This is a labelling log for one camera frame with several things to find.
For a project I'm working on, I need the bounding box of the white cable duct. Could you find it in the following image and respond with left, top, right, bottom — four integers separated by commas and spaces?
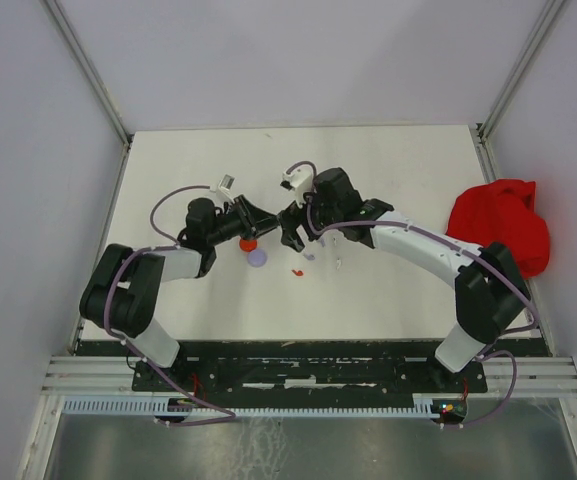
62, 395, 439, 419

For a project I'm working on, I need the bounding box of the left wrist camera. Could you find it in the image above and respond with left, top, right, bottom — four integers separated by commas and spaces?
213, 174, 235, 202

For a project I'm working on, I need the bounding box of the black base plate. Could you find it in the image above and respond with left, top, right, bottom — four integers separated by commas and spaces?
132, 340, 488, 408

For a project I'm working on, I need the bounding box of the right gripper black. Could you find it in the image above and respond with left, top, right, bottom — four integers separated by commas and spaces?
277, 183, 342, 252

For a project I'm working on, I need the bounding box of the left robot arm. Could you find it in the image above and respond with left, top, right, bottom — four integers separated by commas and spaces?
79, 195, 280, 390

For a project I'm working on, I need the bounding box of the orange charging case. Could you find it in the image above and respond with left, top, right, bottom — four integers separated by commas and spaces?
239, 238, 258, 252

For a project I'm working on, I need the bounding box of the red cloth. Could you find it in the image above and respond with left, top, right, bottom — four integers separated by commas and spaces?
446, 179, 551, 279

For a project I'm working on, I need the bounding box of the purple charging case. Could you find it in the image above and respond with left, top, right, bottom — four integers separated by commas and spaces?
247, 248, 267, 268

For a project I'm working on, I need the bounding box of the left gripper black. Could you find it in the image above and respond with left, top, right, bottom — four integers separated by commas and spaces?
207, 194, 280, 246

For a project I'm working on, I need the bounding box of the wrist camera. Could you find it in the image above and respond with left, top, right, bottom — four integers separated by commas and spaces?
213, 174, 235, 202
280, 167, 314, 193

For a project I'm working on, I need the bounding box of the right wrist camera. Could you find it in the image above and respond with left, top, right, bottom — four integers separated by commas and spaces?
280, 167, 314, 193

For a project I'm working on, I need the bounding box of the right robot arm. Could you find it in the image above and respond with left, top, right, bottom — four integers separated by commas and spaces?
280, 162, 532, 391

